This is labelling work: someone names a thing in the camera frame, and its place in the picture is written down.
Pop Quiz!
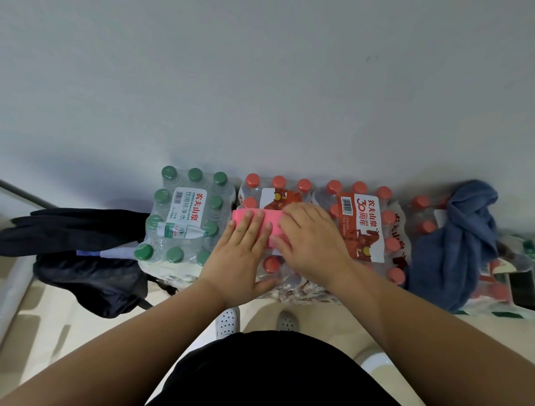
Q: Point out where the black bag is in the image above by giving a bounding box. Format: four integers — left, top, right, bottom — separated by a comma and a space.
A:
33, 250, 178, 319

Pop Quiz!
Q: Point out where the person's black shirt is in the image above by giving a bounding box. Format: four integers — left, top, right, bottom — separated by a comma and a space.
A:
145, 330, 403, 406

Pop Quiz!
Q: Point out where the person's left forearm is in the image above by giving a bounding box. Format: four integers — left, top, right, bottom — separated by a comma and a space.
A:
0, 278, 235, 406

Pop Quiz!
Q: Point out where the blue towel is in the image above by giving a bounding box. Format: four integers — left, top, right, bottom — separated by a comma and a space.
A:
405, 179, 501, 313

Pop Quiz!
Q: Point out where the pack of red-capped water bottles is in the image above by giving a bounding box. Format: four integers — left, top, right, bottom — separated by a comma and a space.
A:
313, 180, 409, 288
235, 173, 341, 305
399, 194, 517, 315

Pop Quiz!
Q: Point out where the pack of green-capped water bottles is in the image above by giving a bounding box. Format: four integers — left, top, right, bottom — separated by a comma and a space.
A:
134, 165, 238, 290

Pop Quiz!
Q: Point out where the dark metal rail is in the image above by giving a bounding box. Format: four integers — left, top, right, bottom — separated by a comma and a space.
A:
0, 179, 57, 210

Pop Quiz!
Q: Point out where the person's right forearm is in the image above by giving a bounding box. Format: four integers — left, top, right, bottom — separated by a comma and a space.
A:
329, 258, 535, 406

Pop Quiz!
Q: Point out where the white perforated shoe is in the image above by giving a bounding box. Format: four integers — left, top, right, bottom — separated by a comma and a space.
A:
214, 306, 241, 340

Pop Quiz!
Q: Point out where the grey perforated shoe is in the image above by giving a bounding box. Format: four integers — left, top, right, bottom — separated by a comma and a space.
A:
275, 310, 300, 334

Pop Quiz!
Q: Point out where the black garment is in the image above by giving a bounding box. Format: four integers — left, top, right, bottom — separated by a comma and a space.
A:
0, 207, 152, 257

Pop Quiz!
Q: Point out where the person's left hand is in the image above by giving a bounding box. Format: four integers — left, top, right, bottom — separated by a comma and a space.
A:
199, 210, 279, 309

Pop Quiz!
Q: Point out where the pink cloth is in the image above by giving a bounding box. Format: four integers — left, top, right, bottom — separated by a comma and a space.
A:
232, 207, 293, 250

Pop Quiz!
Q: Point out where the person's right hand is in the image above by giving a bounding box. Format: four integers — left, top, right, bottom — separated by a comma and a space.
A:
269, 202, 357, 294

